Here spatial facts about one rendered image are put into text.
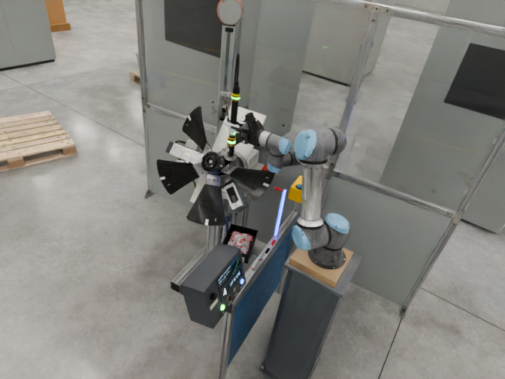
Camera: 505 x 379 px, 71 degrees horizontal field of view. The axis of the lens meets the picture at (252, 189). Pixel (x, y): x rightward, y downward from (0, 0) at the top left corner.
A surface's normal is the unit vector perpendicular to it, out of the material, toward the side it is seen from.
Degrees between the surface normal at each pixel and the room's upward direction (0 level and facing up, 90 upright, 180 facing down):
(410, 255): 90
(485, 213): 90
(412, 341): 0
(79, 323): 0
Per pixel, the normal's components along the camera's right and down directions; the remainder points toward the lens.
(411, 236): -0.47, 0.47
